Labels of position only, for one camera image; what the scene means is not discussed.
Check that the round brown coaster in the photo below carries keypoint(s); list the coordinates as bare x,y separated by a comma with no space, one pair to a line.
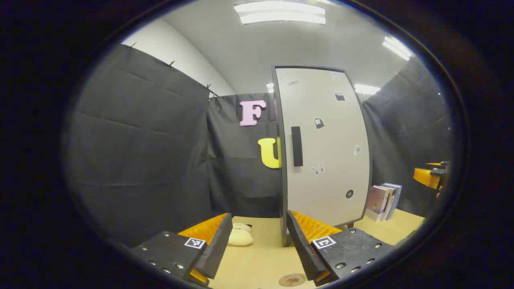
292,279

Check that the white book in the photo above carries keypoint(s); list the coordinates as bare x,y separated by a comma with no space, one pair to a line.
390,200

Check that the dark grey cabinet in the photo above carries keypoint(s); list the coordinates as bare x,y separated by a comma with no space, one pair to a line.
283,180

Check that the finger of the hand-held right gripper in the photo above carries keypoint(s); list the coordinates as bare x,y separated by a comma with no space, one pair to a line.
439,165
425,177

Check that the black backdrop cloth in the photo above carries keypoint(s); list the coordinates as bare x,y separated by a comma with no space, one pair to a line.
140,152

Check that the cream plush toy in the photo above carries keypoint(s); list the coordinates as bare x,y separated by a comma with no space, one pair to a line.
240,237

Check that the ceiling light panel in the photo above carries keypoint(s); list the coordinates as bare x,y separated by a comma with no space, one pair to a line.
397,48
270,88
366,89
281,13

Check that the blue-grey book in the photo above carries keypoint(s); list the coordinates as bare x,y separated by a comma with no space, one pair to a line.
397,196

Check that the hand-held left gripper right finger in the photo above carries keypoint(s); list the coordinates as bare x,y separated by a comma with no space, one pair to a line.
303,249

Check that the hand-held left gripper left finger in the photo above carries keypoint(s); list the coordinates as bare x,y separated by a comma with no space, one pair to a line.
219,249

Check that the white cabinet door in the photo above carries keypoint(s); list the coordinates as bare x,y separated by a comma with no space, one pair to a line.
337,192

